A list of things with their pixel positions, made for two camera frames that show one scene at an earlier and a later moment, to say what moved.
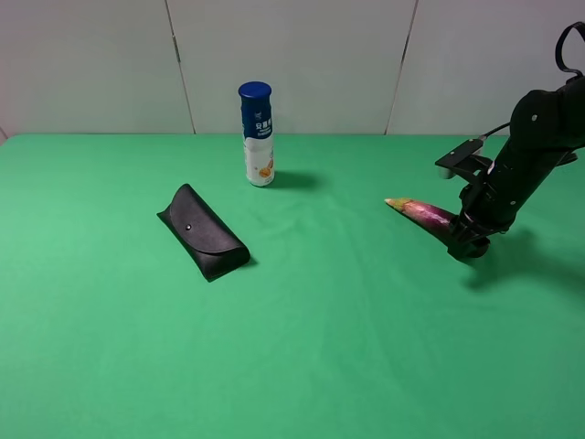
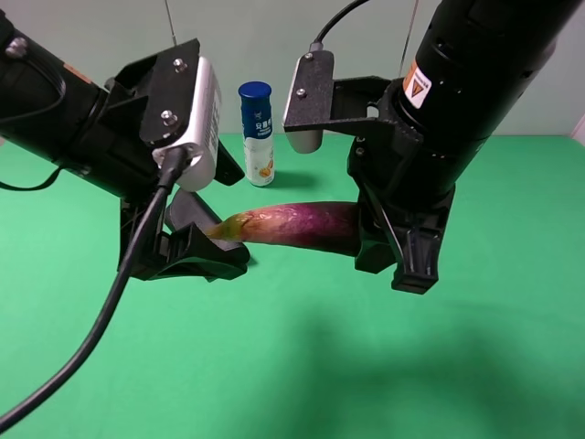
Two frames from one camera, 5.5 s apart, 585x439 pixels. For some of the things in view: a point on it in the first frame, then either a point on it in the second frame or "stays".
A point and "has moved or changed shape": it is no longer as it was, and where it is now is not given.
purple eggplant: (443, 224) has moved or changed shape
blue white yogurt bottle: (258, 133) stays
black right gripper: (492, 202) → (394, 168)
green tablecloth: (351, 320) stays
